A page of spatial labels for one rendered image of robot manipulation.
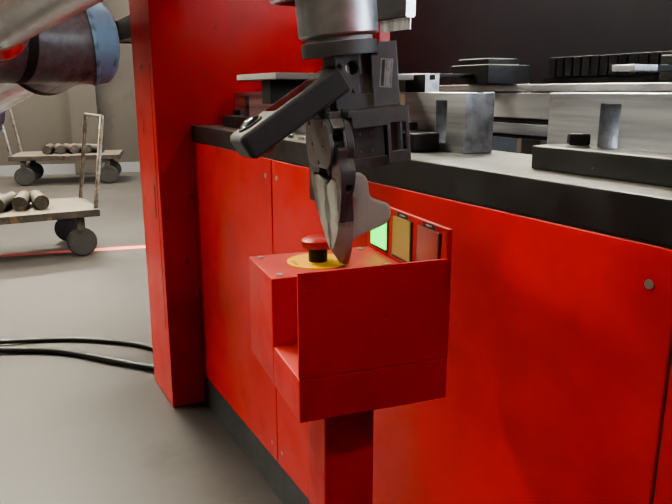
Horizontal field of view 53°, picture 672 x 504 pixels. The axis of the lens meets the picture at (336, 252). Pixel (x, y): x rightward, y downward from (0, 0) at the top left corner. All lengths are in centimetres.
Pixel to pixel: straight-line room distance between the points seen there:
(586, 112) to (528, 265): 22
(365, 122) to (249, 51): 148
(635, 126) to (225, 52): 142
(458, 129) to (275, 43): 112
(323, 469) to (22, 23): 58
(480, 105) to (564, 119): 21
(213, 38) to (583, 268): 150
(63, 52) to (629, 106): 71
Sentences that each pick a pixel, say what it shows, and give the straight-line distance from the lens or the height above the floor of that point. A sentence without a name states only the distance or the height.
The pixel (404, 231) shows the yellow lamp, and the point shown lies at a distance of 74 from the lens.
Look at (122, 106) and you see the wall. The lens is 868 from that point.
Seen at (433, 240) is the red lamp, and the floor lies 82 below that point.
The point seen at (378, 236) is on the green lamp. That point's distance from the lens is 81.
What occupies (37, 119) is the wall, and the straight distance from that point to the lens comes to 875.
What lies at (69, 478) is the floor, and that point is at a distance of 195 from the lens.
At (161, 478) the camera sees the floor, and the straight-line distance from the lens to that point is 188.
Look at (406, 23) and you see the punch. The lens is 128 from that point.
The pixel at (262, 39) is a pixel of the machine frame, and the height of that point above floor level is 112.
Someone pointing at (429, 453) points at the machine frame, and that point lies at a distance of 108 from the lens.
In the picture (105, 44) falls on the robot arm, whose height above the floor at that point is 103.
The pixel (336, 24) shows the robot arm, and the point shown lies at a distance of 62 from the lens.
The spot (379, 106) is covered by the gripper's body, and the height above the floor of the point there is 96.
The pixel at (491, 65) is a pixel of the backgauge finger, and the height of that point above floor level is 102.
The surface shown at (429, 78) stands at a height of 99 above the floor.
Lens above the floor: 97
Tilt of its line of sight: 14 degrees down
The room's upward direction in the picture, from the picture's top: straight up
